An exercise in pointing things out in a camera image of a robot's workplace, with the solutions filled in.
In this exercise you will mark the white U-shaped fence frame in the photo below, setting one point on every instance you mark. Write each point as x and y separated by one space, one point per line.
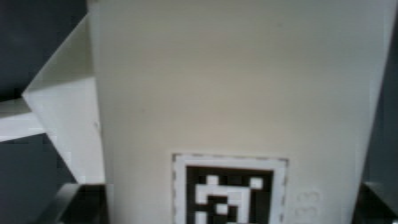
20 124

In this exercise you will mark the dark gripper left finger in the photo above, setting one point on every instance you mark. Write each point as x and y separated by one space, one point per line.
77 206

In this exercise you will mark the white cabinet body box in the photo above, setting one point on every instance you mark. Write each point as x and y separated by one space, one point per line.
61 99

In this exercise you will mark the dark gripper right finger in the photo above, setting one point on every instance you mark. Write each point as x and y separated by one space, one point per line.
372 212

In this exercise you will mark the white cabinet top block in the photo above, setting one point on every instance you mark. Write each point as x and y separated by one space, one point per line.
238 83

